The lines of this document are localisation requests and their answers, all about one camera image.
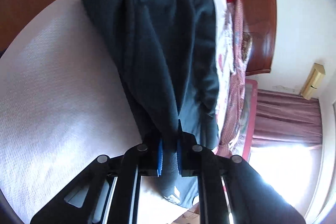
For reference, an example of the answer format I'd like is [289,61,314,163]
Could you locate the dark navy sweatpants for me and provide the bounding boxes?
[82,0,227,208]

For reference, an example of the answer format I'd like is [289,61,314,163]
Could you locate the mauve window curtain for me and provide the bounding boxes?
[252,89,322,148]

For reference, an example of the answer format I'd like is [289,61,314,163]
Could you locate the white floral bed mattress sheet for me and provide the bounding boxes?
[0,0,233,224]

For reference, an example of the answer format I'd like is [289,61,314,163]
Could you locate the pink patterned quilt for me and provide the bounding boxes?
[217,0,253,158]

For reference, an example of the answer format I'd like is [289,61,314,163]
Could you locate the red-brown wooden headboard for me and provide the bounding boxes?
[243,0,277,76]

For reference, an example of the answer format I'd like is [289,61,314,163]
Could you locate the pink bed guard rail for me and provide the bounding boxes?
[242,79,258,161]

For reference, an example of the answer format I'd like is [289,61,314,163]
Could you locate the beige wall air conditioner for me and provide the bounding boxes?
[300,63,325,100]

